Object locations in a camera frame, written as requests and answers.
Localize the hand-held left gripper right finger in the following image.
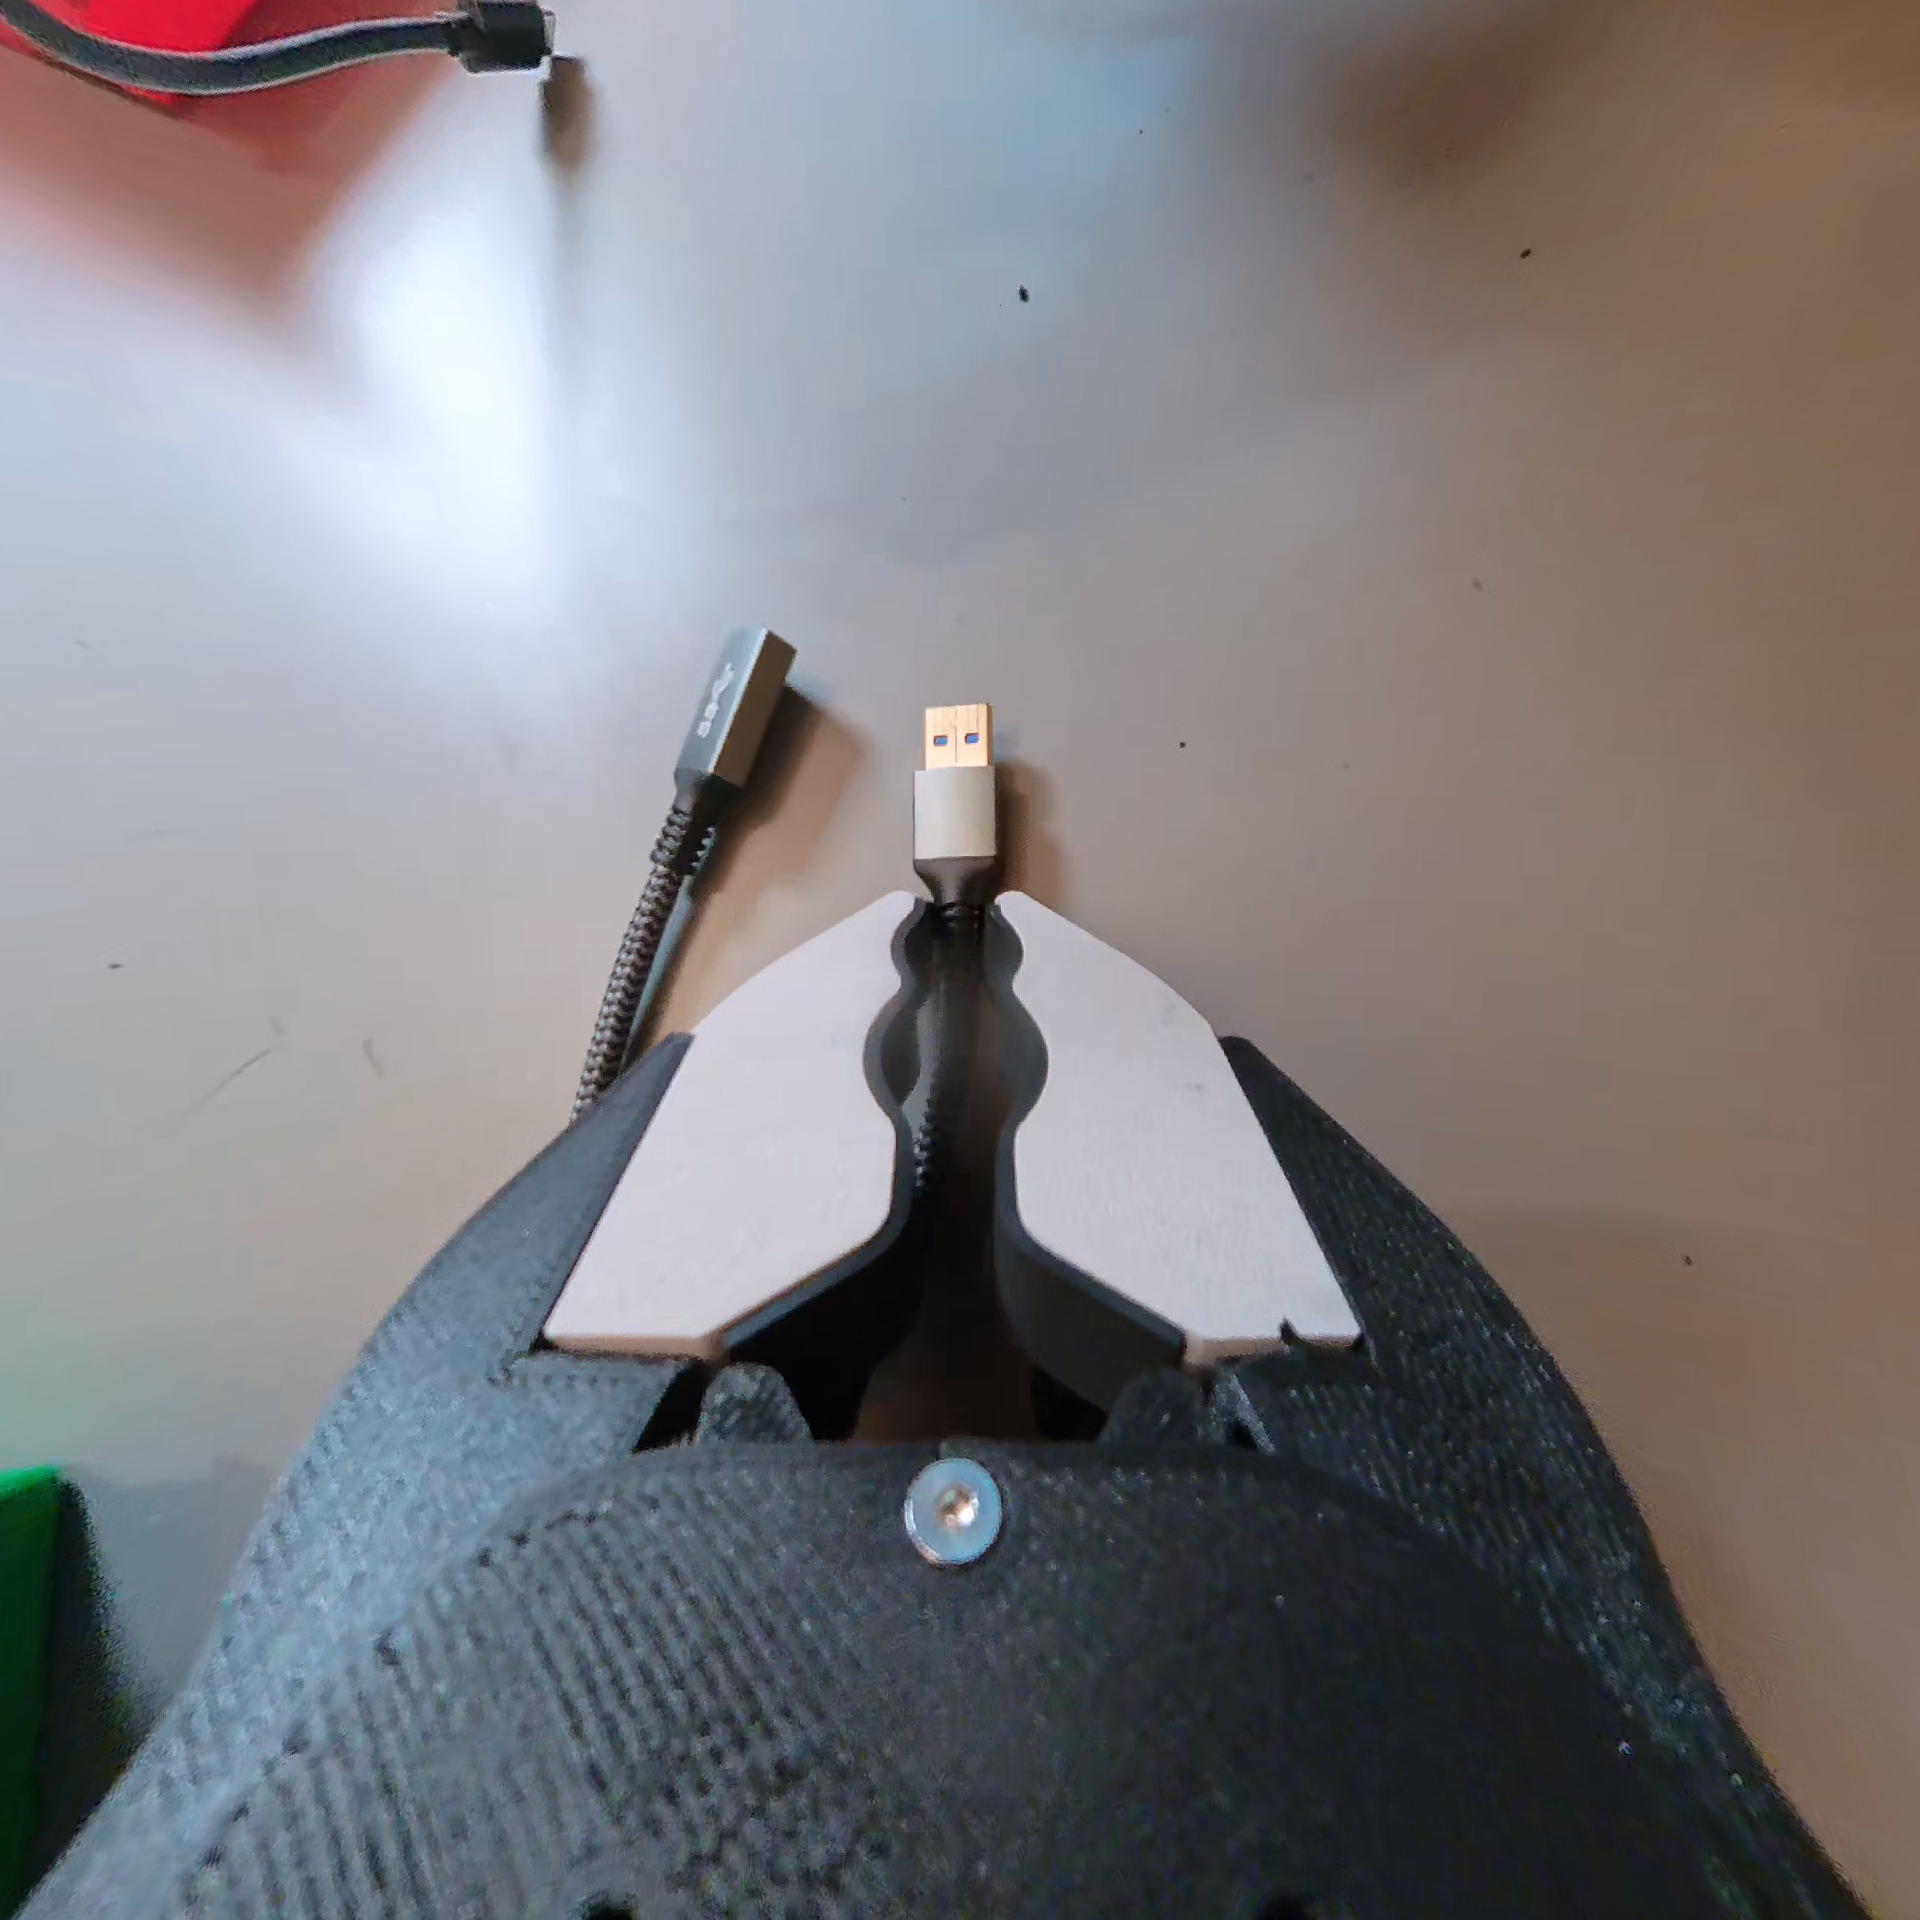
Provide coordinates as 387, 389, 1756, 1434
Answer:
989, 889, 1364, 1366

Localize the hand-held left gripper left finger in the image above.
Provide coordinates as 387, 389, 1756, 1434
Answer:
539, 889, 923, 1354

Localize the grey braided usb cable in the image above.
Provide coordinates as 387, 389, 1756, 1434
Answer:
570, 626, 1003, 1336

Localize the green plastic bin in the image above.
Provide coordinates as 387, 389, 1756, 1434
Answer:
0, 1470, 63, 1665

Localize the thick black hub cable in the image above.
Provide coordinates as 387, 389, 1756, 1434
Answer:
0, 0, 579, 104

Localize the red plastic bin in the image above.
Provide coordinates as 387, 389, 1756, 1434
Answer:
0, 0, 467, 106

